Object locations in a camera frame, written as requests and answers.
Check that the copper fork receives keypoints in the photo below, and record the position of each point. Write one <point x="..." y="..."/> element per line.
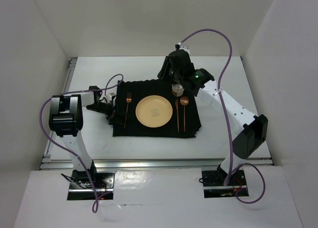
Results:
<point x="128" y="101"/>

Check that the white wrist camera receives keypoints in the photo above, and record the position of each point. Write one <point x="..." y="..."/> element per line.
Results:
<point x="180" y="46"/>
<point x="110" y="97"/>

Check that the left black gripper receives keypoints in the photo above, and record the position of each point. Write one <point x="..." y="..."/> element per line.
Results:
<point x="111" y="111"/>

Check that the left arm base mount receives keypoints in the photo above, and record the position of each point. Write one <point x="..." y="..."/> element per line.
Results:
<point x="81" y="188"/>

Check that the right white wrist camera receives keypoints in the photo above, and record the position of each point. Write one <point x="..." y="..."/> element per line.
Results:
<point x="180" y="46"/>

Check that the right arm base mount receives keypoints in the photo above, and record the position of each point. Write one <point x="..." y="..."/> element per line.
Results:
<point x="213" y="186"/>

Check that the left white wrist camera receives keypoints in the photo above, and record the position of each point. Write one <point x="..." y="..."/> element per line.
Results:
<point x="110" y="97"/>

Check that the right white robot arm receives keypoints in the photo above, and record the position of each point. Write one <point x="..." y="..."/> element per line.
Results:
<point x="251" y="130"/>

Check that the paper cup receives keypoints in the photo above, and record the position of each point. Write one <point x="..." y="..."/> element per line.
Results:
<point x="177" y="90"/>

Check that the copper spoon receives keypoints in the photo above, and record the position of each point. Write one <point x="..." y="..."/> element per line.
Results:
<point x="184" y="100"/>

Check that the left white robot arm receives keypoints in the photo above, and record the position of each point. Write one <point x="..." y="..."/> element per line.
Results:
<point x="66" y="120"/>

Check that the beige plate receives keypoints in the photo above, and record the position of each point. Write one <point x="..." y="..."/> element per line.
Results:
<point x="154" y="111"/>

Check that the black cloth placemat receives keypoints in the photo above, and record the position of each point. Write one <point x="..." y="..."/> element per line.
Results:
<point x="141" y="89"/>

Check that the aluminium table frame rail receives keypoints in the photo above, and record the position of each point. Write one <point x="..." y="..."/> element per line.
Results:
<point x="209" y="147"/>

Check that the copper knife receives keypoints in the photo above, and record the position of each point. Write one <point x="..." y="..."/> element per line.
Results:
<point x="177" y="114"/>

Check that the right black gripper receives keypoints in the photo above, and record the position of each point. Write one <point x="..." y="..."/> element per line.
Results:
<point x="163" y="74"/>

